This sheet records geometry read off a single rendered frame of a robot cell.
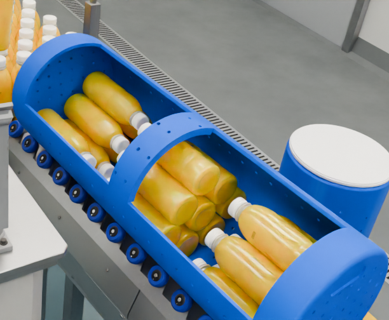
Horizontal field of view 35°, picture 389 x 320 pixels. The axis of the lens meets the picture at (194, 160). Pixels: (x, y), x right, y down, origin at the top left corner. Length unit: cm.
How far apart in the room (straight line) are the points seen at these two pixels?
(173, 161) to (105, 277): 32
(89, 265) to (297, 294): 59
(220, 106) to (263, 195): 261
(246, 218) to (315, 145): 58
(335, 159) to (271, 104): 247
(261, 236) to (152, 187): 25
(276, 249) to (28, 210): 42
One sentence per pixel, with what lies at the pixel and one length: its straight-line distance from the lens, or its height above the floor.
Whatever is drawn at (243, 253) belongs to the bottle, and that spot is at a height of 114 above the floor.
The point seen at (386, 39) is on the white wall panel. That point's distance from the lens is 498.
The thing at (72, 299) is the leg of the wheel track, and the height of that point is 34.
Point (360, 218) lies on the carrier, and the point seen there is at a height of 93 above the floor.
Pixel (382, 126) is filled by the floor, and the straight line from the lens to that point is 421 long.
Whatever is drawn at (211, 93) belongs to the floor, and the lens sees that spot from 404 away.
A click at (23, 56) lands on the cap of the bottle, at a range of 169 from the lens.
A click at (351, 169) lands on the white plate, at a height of 104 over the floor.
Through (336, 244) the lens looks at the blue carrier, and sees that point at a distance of 102.
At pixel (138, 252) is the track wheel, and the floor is 97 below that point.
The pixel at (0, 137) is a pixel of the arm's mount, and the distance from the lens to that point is 89.
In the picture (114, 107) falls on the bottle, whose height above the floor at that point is 113.
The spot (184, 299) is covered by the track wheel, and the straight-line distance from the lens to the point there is 122.
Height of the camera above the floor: 185
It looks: 34 degrees down
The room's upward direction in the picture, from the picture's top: 11 degrees clockwise
